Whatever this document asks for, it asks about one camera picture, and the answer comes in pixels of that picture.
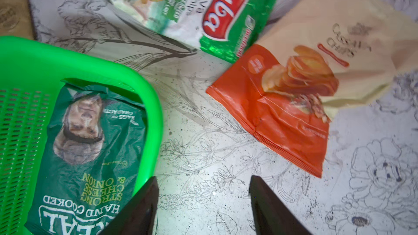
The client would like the tan kettle chips bag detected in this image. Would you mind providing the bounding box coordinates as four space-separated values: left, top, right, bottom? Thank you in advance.
1 0 35 40

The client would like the orange cream cassava chips bag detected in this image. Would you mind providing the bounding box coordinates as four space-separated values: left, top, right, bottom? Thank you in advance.
207 0 418 177

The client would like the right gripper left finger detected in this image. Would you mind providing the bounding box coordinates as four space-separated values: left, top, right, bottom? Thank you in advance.
100 176 159 235

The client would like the green white Chuba chips bag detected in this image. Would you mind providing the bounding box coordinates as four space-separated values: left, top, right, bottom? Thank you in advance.
109 0 276 63

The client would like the green plastic basket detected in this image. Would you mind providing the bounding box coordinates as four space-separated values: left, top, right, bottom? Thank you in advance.
1 36 163 235

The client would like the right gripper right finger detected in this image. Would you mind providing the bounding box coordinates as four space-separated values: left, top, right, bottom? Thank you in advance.
249 175 310 235

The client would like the dark green Real chips bag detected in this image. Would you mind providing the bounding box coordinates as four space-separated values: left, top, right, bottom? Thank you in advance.
25 80 147 235

